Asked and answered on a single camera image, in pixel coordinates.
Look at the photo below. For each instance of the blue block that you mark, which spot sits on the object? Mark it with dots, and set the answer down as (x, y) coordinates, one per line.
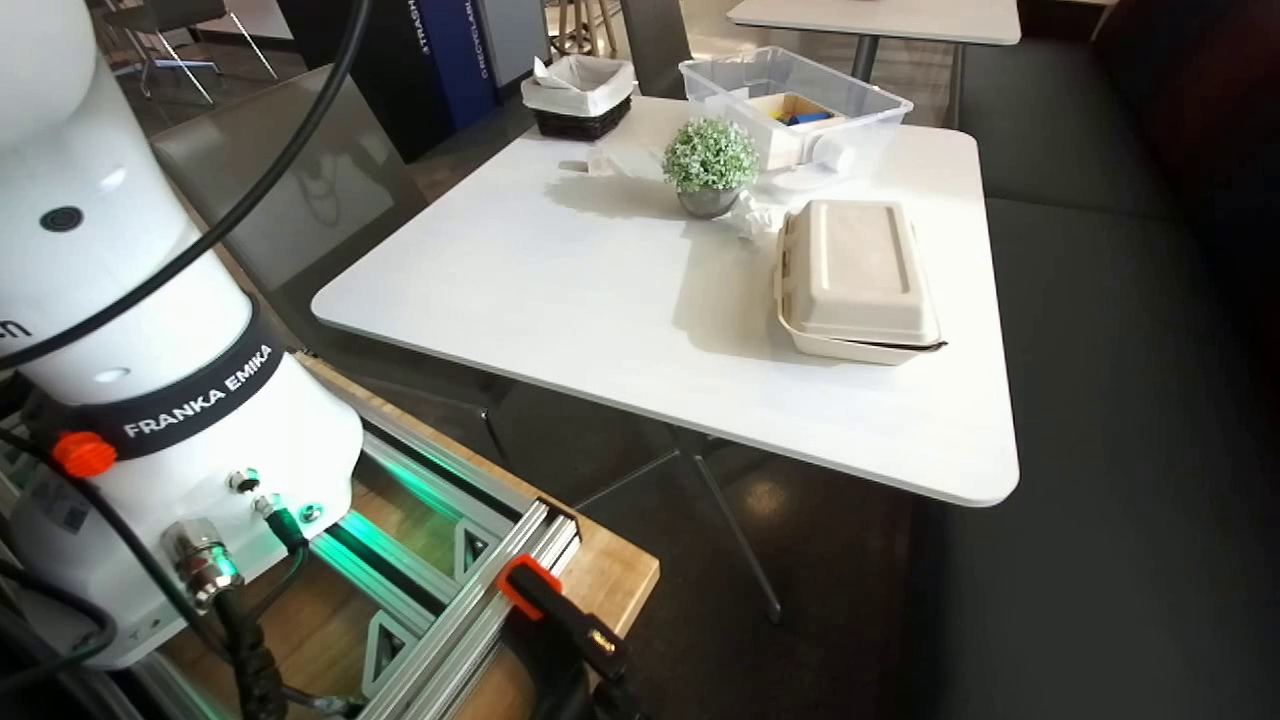
(807, 116)

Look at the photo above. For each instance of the small wooden letter block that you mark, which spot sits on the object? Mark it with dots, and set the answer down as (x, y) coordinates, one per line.
(576, 167)

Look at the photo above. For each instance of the orange black clamp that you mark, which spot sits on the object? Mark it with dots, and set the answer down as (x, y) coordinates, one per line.
(547, 592)

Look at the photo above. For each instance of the metal frame chair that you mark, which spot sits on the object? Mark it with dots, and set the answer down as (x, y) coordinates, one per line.
(173, 46)

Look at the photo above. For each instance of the small green potted plant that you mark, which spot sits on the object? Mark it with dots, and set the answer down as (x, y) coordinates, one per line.
(709, 159)

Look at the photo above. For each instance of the beige clamshell takeout container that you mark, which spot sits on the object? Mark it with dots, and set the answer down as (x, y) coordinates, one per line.
(852, 272)

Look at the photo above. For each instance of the dark bench sofa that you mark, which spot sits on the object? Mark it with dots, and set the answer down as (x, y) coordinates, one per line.
(1135, 400)

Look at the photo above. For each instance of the white side table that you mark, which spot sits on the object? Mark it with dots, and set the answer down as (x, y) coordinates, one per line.
(880, 16)

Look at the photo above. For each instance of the wooden base board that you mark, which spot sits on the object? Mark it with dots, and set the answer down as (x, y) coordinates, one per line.
(612, 575)

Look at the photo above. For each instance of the grey folding chair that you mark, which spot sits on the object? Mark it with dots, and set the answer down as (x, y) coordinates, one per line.
(283, 184)

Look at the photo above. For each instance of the small white cylinder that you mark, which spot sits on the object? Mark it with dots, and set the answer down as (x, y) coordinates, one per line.
(831, 152)

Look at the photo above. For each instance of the dark cabinet with blue panel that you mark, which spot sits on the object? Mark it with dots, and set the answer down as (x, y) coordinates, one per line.
(414, 62)

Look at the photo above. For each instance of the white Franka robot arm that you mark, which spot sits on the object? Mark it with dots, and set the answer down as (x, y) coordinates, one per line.
(123, 266)

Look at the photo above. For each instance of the crumpled clear plastic wrap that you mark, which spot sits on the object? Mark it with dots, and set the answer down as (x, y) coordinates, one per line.
(763, 223)

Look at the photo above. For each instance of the aluminium rail frame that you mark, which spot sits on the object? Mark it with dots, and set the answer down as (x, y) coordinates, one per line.
(454, 614)

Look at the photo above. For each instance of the clear plastic lunchbox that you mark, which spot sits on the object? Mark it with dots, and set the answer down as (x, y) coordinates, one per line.
(852, 96)

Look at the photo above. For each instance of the white basket with black base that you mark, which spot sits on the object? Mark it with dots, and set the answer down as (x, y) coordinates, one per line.
(583, 95)

